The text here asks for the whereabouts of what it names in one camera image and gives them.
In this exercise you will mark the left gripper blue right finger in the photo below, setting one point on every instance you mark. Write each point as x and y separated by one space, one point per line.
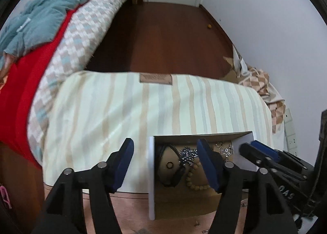
267 209

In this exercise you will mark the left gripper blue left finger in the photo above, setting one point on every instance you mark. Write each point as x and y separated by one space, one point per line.
63 210

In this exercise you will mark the silver charm jewelry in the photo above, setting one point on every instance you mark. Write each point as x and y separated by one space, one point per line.
225 149

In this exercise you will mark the white power strip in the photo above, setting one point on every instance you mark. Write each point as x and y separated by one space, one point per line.
289 131

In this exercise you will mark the white cardboard box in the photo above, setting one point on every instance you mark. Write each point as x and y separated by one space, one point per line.
193 196

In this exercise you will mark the black fitness band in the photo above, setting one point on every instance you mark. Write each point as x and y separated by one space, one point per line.
169 169

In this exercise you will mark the pink and striped table cloth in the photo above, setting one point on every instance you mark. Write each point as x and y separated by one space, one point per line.
93 113

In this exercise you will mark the brown checkered cloth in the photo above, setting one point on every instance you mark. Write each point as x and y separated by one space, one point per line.
259 80

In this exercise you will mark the red bed sheet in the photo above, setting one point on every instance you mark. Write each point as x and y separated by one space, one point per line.
30 83

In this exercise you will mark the torn cardboard pieces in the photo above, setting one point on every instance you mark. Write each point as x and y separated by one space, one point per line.
238 68

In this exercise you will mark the teal blue blanket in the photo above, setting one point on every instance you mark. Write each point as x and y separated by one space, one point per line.
37 24

